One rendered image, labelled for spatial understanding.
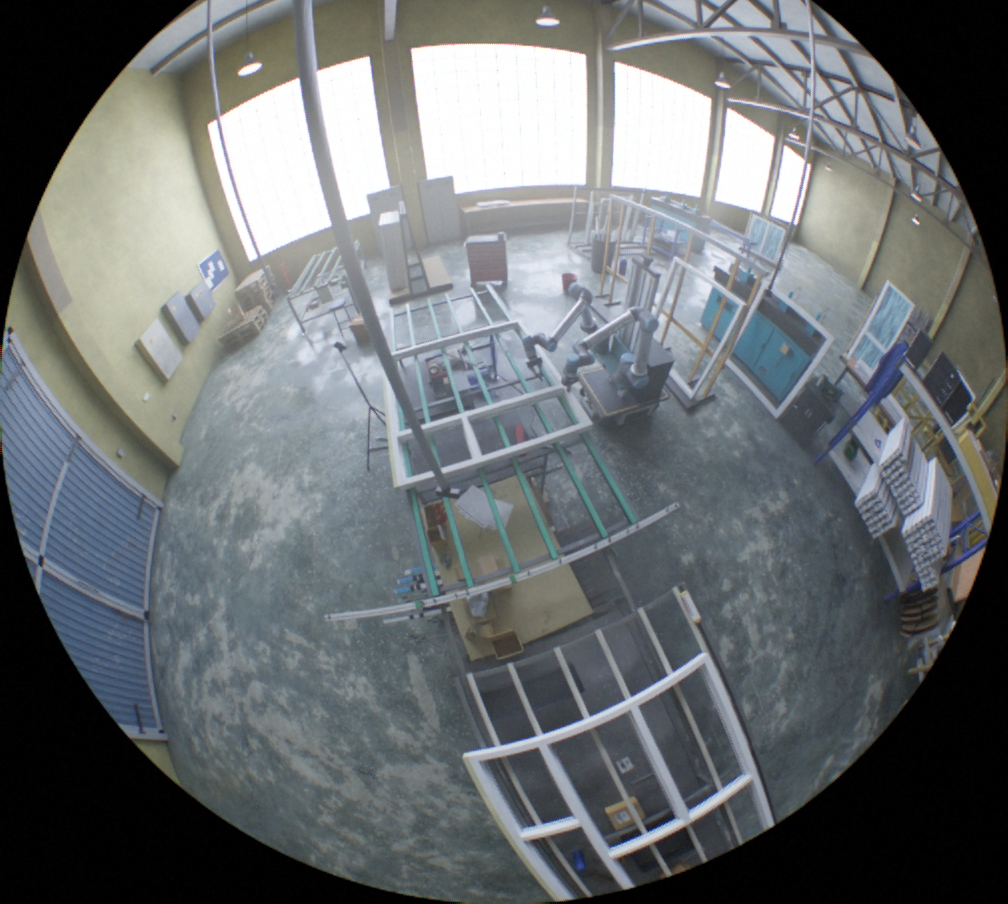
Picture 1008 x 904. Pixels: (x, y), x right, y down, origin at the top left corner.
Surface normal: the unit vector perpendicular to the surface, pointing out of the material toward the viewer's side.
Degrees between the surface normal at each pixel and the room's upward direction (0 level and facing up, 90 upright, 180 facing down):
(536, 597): 0
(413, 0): 90
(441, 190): 90
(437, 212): 90
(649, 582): 0
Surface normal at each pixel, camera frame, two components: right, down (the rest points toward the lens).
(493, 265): -0.04, 0.75
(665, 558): -0.06, -0.66
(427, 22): 0.32, 0.70
